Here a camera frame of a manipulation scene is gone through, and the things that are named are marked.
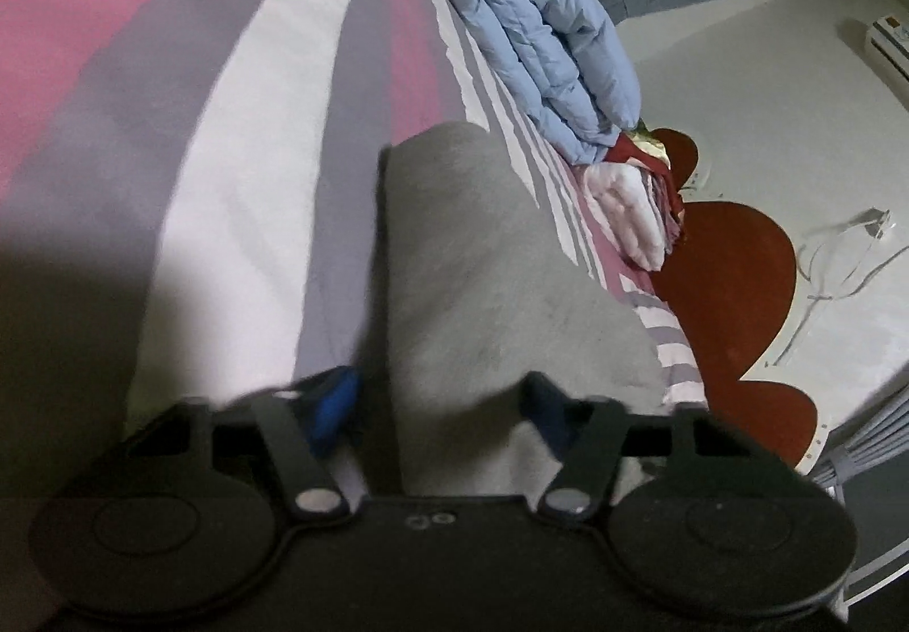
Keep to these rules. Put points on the grey fleece pants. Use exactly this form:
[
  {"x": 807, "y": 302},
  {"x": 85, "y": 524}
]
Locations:
[{"x": 476, "y": 292}]

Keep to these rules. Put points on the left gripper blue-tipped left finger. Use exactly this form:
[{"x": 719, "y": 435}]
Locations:
[{"x": 301, "y": 426}]

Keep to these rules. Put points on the red heart-shaped headboard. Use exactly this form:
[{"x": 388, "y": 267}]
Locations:
[{"x": 731, "y": 280}]

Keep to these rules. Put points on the white wall air conditioner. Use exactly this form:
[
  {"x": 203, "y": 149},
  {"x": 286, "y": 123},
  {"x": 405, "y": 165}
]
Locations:
[{"x": 887, "y": 42}]

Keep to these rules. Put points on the folded pink white blanket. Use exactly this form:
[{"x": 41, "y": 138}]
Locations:
[{"x": 635, "y": 198}]

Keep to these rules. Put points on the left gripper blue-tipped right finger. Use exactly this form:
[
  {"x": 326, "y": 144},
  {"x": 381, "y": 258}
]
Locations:
[{"x": 586, "y": 437}]

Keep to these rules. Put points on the striped pink purple bedsheet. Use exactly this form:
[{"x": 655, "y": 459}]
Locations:
[{"x": 189, "y": 202}]

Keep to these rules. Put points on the folded light blue duvet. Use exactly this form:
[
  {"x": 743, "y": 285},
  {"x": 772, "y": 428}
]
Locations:
[{"x": 563, "y": 62}]

